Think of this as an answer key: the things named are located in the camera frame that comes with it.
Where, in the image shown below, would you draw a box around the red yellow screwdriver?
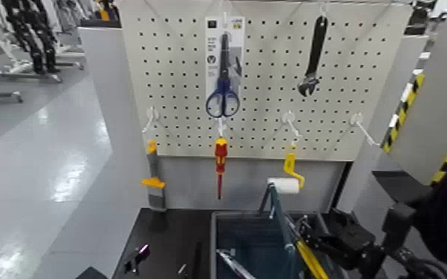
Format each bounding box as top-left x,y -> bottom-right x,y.
214,137 -> 229,200

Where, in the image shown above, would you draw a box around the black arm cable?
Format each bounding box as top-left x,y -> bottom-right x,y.
393,247 -> 447,279

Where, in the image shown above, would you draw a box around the blue scissors on package card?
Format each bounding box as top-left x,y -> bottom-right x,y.
204,16 -> 245,119

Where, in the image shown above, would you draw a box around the grey post with hazard tape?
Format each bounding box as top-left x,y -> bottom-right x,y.
381,0 -> 447,186

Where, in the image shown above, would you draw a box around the dark background equipment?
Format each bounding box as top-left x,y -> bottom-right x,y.
404,0 -> 447,36

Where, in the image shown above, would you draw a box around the black background robot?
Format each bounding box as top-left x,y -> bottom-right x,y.
1,0 -> 62,75

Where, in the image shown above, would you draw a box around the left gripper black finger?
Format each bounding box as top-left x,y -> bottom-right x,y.
176,240 -> 203,279
123,244 -> 151,275

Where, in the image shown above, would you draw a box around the yellow handled white paint roller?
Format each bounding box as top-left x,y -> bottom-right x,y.
267,152 -> 306,195

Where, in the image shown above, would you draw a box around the teal plastic shopping basket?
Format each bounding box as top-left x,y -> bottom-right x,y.
215,183 -> 306,279

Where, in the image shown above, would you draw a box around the yellow pliers with package card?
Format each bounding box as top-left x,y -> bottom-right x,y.
295,239 -> 330,279

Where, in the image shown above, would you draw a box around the grey plastic crate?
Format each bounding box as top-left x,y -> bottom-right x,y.
209,211 -> 349,279

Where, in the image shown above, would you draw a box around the black handled adjustable wrench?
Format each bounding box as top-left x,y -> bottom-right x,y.
297,15 -> 329,97

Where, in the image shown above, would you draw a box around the yellow background object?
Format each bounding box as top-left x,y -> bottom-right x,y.
95,0 -> 112,22

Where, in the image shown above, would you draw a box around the white pegboard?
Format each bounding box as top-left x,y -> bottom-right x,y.
120,0 -> 414,162

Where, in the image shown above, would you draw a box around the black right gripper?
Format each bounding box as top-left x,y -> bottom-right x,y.
296,210 -> 384,269

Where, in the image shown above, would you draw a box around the grey display stand frame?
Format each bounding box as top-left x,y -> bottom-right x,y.
32,26 -> 429,279

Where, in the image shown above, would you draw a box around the grey wheeled base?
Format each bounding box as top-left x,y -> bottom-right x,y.
0,62 -> 64,84

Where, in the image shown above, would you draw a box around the silver metal tool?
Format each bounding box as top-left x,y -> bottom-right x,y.
216,249 -> 256,279

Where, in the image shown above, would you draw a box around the grey yellow hand tool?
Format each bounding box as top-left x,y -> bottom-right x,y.
141,139 -> 167,211

